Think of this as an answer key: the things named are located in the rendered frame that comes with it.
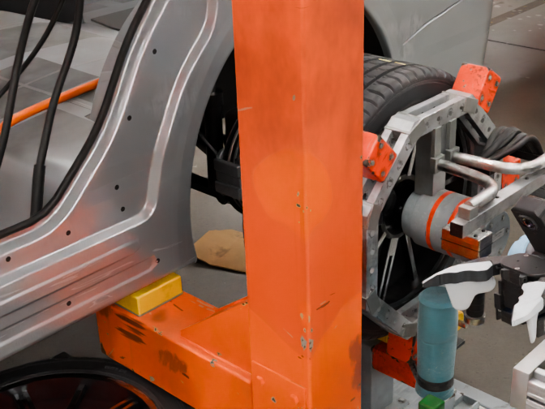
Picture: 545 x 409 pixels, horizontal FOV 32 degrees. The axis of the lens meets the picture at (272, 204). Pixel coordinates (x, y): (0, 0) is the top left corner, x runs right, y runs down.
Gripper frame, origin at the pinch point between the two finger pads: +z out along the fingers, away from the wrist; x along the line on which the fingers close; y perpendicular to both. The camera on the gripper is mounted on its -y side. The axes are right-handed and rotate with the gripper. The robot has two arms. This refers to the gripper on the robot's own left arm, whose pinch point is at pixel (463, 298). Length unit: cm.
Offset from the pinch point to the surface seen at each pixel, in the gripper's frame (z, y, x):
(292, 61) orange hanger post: -12, -21, 51
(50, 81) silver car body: -12, -4, 170
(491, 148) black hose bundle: -75, 13, 71
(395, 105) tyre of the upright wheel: -57, 0, 80
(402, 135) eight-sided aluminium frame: -51, 5, 72
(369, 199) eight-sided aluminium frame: -41, 15, 71
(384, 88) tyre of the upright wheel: -54, -4, 81
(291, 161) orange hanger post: -12, -4, 54
